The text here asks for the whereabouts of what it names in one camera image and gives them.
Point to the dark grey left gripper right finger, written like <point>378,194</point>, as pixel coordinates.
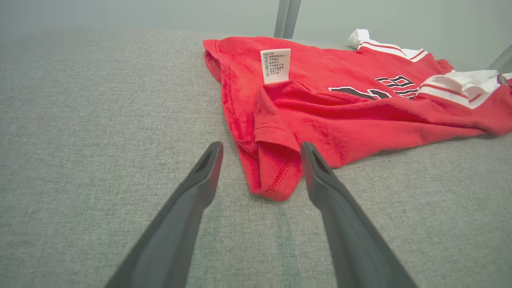
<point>348,236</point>

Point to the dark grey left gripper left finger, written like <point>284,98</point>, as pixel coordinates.
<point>180,224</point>

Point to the red basketball jersey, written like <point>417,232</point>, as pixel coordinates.
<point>320,120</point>

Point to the grey metal partition post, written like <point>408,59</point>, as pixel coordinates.
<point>287,18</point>

